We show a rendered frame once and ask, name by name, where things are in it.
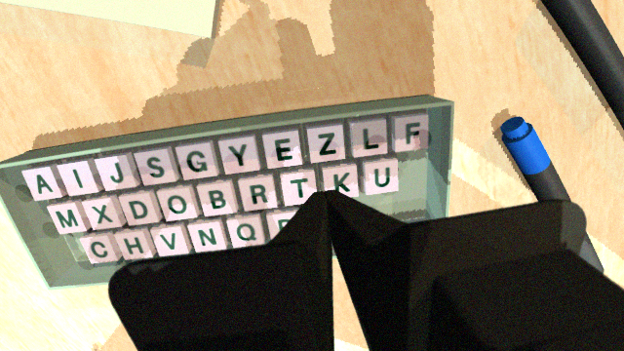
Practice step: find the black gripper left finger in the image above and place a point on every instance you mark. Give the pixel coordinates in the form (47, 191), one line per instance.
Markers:
(285, 284)

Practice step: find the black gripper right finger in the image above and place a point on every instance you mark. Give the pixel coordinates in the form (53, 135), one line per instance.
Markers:
(389, 265)

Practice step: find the black cylinder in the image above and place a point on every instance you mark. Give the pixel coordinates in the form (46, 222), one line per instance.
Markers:
(588, 35)
(521, 139)

